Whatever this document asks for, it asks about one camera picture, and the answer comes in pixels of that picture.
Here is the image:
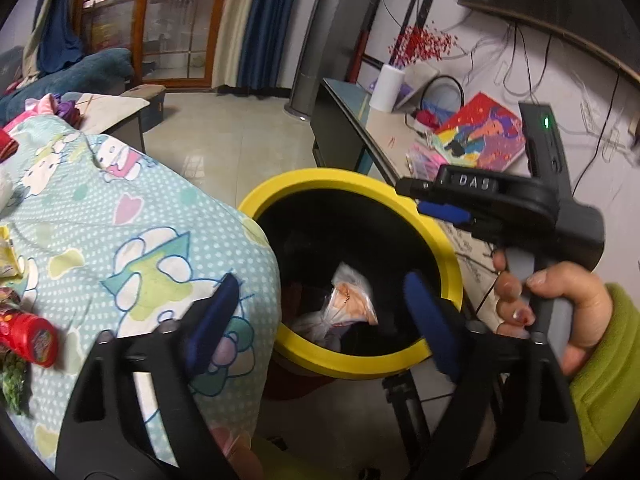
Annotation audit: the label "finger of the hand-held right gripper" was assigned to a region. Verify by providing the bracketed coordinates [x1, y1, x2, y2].
[395, 177, 438, 199]
[417, 201, 503, 243]

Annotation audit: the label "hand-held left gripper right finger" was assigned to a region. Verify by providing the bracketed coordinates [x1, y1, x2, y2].
[402, 271, 587, 480]

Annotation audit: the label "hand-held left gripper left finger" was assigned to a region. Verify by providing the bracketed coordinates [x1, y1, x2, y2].
[55, 272, 242, 480]

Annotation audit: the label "black bin with yellow rim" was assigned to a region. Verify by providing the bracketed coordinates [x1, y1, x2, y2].
[236, 168, 465, 382]

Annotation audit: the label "person's right forearm green sleeve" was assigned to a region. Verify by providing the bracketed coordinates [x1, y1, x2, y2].
[565, 282, 640, 466]

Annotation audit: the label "person's right hand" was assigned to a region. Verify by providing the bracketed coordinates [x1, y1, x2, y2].
[491, 251, 615, 376]

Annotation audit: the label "pink box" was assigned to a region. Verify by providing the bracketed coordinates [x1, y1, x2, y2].
[406, 142, 449, 181]

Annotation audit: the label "clear plastic bag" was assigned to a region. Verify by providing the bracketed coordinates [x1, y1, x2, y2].
[295, 261, 379, 343]

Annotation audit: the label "colourful picture book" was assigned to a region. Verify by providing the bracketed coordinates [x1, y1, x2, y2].
[432, 91, 527, 173]

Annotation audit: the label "grey television cabinet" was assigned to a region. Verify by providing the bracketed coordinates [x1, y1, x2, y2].
[310, 77, 531, 306]

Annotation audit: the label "black tripod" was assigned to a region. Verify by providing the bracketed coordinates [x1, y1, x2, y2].
[382, 372, 432, 472]

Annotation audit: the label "white paper roll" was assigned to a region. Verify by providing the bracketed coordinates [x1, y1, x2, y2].
[369, 64, 405, 112]

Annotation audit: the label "printed cartoon cat blanket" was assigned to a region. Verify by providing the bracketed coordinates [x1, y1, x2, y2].
[0, 115, 283, 476]

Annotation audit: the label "red berry branches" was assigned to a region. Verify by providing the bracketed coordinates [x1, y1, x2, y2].
[387, 24, 459, 69]

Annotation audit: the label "grey tower air conditioner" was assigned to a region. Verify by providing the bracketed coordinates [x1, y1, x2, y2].
[284, 0, 382, 121]

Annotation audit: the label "red candy bottle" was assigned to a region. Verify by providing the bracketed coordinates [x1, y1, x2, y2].
[0, 308, 59, 369]

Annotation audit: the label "green snack packet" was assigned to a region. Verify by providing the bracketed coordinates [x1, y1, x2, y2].
[0, 350, 31, 416]

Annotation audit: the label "yellow snack packet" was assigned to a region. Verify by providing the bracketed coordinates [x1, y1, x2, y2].
[0, 225, 26, 281]

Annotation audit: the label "blue curtain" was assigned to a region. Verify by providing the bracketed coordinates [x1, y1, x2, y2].
[237, 0, 306, 91]

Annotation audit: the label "white top coffee table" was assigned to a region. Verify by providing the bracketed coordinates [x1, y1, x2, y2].
[75, 85, 167, 153]

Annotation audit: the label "beige curtain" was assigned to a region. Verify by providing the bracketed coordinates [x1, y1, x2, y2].
[212, 0, 273, 88]

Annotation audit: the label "purple cloth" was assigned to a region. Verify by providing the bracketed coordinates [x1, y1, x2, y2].
[55, 97, 84, 126]

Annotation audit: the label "red garment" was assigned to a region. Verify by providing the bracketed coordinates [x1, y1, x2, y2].
[0, 127, 20, 161]

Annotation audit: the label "pink cloth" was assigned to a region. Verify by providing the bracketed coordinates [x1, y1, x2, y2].
[25, 94, 59, 117]

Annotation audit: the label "blue plush blanket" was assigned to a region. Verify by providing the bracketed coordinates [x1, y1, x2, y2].
[0, 48, 136, 118]

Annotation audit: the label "wooden glass door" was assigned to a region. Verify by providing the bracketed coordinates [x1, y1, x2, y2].
[72, 0, 236, 88]

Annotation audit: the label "blue hanging cloth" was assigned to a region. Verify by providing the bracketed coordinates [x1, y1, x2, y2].
[22, 0, 87, 75]

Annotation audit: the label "black wire hoop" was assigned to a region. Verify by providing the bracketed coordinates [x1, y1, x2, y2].
[419, 75, 469, 126]

